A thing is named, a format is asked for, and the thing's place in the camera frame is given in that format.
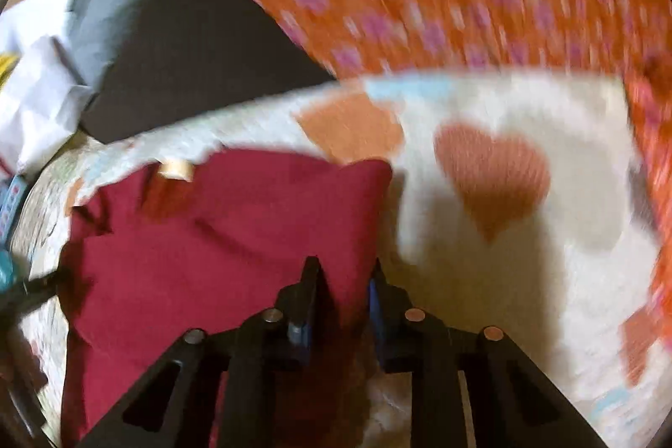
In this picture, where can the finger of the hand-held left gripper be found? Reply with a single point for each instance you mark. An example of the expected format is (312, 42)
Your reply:
(26, 293)

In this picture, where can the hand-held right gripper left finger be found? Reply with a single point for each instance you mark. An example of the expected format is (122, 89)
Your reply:
(308, 317)

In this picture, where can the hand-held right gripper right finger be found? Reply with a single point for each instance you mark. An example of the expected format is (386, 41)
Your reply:
(376, 317)

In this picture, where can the dark red garment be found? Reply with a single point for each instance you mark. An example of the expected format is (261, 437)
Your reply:
(220, 238)

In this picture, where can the white heart print blanket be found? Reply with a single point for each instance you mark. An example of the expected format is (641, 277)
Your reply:
(525, 280)

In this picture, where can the white cloth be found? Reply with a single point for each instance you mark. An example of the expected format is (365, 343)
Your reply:
(37, 86)

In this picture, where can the black cloth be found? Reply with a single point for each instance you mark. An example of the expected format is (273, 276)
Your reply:
(194, 54)

